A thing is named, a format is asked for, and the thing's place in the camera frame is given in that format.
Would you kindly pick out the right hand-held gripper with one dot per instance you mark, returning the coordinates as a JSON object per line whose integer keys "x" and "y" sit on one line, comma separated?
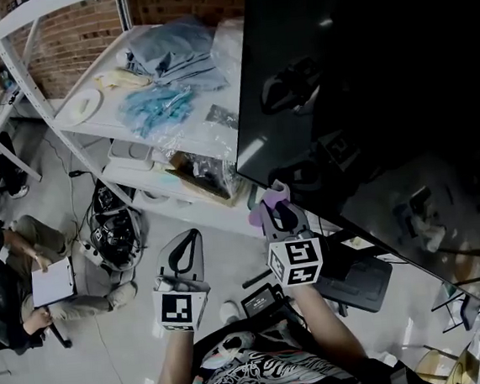
{"x": 297, "y": 263}

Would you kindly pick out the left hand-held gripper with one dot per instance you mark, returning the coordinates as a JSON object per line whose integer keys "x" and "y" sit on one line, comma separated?
{"x": 177, "y": 313}

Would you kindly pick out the purple cloth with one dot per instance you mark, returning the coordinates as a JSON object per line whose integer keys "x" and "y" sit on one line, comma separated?
{"x": 257, "y": 217}

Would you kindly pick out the person's right forearm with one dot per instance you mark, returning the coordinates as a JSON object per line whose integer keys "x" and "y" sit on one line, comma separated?
{"x": 324, "y": 322}

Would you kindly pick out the person's left forearm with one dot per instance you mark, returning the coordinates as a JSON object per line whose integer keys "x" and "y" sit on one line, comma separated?
{"x": 175, "y": 370}

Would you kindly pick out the black screen stand leg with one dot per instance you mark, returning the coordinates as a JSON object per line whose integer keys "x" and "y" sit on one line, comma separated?
{"x": 253, "y": 280}

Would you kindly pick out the person's white shoe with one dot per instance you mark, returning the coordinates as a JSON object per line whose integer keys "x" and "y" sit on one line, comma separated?
{"x": 229, "y": 312}

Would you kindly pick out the black device with display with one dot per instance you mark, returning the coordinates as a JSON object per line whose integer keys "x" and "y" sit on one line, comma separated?
{"x": 259, "y": 301}

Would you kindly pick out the brown cardboard box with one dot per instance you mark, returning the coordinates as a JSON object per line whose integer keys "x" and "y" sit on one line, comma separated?
{"x": 188, "y": 179}

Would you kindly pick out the white plastic tray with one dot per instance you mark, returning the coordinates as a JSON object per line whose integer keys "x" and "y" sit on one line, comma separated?
{"x": 131, "y": 155}

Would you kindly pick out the white clipboard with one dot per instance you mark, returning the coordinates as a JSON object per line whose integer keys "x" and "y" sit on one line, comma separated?
{"x": 52, "y": 283}

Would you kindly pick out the person's black printed shirt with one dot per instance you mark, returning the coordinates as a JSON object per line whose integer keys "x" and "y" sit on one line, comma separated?
{"x": 261, "y": 366}

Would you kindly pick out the bag of blue cloths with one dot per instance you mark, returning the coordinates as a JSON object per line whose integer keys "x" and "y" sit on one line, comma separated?
{"x": 156, "y": 110}

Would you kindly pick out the white round plate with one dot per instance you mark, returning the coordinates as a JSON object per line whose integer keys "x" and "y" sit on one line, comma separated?
{"x": 76, "y": 114}

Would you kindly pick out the clear plastic bag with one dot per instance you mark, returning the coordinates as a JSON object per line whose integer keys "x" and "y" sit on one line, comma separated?
{"x": 226, "y": 53}

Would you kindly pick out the cream cloth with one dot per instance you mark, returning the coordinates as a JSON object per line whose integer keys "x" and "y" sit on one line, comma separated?
{"x": 123, "y": 78}

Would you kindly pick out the round yellow wooden table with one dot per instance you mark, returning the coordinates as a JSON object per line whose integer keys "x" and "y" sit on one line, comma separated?
{"x": 434, "y": 368}

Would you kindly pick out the grey folded fabric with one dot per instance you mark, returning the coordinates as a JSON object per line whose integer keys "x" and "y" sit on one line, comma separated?
{"x": 176, "y": 54}

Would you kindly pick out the white metal shelf rack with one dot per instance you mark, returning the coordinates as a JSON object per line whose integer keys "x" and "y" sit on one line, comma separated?
{"x": 10, "y": 61}

